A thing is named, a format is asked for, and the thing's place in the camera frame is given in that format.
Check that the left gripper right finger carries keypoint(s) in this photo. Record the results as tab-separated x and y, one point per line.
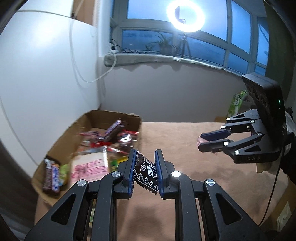
203	209

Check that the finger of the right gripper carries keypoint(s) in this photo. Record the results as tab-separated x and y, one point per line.
213	146
216	135

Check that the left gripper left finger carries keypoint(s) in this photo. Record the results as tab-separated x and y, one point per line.
88	210

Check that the pink white small packet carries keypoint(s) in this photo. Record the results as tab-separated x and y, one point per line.
200	141

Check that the black white patterned snack packet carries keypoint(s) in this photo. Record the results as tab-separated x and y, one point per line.
145	172

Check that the pink bread bag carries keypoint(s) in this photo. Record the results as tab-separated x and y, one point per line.
90	167

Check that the green white tissue pack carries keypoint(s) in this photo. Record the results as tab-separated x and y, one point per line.
236	103

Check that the green white snack pouch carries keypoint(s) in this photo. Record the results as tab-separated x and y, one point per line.
64	174

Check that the dark chocolate bar in box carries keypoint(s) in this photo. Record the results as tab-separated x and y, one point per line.
47	185

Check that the red blue candy bar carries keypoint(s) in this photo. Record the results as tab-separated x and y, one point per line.
55	178

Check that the brown cardboard box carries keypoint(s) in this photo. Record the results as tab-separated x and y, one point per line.
83	137

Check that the red dates clear bag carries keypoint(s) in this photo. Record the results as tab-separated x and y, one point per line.
121	148

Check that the brown Snickers bar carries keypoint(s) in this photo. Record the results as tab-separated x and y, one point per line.
113	130

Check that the potted spider plant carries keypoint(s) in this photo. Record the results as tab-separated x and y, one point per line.
163	44

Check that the grey windowsill cover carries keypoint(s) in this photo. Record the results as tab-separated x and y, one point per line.
125	59

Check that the white power strip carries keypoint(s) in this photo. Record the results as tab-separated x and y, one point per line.
114	49

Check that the white cabinet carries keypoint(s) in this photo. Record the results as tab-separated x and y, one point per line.
48	68

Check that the ring light on tripod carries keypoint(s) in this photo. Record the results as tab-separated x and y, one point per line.
195	23

